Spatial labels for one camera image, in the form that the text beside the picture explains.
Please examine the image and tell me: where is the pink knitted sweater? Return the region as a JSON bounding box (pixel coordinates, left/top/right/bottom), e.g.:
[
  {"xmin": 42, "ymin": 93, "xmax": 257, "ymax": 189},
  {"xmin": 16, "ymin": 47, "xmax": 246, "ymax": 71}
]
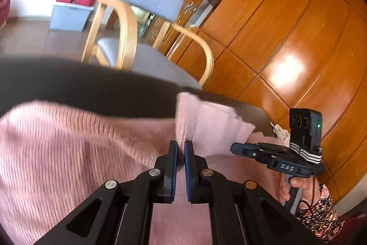
[{"xmin": 1, "ymin": 93, "xmax": 279, "ymax": 244}]

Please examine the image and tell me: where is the red patterned sofa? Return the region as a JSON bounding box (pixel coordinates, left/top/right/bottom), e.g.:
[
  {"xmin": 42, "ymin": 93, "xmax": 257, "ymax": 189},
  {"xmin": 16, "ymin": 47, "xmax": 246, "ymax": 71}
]
[{"xmin": 0, "ymin": 0, "xmax": 11, "ymax": 28}]

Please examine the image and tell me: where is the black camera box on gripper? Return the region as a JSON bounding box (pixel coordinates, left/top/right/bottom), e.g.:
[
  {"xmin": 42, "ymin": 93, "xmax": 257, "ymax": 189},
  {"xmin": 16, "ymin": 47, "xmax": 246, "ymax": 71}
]
[{"xmin": 289, "ymin": 108, "xmax": 322, "ymax": 154}]

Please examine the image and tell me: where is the light blue storage box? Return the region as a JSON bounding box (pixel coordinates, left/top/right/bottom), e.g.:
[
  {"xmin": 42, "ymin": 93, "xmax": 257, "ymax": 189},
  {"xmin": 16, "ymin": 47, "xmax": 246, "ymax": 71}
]
[{"xmin": 49, "ymin": 2, "xmax": 94, "ymax": 32}]

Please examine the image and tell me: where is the wooden wardrobe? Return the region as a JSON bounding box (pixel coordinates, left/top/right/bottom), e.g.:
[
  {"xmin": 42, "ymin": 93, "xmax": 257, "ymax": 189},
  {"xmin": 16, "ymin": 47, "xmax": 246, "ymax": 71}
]
[{"xmin": 106, "ymin": 0, "xmax": 367, "ymax": 205}]

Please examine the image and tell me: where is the person's right hand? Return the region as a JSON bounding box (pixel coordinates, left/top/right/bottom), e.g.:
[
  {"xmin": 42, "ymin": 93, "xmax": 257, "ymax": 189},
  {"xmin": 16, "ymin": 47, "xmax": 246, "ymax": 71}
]
[{"xmin": 278, "ymin": 171, "xmax": 320, "ymax": 207}]

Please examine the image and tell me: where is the wooden chair with grey cushions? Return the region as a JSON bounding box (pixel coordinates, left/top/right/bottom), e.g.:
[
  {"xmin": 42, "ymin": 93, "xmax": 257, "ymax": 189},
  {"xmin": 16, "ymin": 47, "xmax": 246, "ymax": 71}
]
[{"xmin": 81, "ymin": 0, "xmax": 214, "ymax": 89}]

